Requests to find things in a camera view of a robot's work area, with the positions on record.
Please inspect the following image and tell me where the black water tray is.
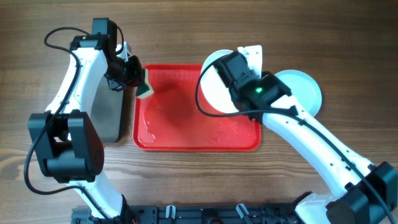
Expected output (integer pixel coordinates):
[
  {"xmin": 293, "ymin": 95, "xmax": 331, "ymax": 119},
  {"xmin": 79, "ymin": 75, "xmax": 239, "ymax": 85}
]
[{"xmin": 90, "ymin": 77, "xmax": 124, "ymax": 144}]

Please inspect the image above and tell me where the black mounting rail base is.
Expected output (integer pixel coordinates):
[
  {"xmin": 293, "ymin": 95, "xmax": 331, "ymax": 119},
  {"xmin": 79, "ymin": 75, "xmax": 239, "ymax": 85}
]
[{"xmin": 70, "ymin": 202, "xmax": 299, "ymax": 224}]

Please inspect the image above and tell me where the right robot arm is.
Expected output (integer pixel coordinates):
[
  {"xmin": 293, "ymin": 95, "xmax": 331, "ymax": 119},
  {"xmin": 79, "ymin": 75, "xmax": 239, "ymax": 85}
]
[{"xmin": 201, "ymin": 50, "xmax": 397, "ymax": 223}]

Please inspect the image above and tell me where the yellow green sponge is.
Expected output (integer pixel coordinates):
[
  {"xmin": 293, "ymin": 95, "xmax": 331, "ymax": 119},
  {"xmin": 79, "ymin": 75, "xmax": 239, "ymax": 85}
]
[{"xmin": 136, "ymin": 68, "xmax": 154, "ymax": 99}]

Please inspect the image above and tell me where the light blue plate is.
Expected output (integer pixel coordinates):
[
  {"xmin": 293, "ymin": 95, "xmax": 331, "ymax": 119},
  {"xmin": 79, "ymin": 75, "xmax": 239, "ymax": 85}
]
[{"xmin": 276, "ymin": 70, "xmax": 322, "ymax": 116}]

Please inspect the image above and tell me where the white round plate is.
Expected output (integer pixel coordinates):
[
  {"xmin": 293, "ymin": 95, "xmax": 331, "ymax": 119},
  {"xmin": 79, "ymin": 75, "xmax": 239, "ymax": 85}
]
[{"xmin": 200, "ymin": 50, "xmax": 238, "ymax": 113}]

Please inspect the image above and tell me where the red plastic tray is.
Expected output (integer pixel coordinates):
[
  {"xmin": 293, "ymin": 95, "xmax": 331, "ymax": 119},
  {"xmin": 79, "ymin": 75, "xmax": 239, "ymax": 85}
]
[{"xmin": 132, "ymin": 63, "xmax": 261, "ymax": 152}]

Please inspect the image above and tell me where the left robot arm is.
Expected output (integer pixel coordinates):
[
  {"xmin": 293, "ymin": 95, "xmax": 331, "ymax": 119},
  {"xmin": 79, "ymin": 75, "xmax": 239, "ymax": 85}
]
[{"xmin": 28, "ymin": 18, "xmax": 154, "ymax": 223}]

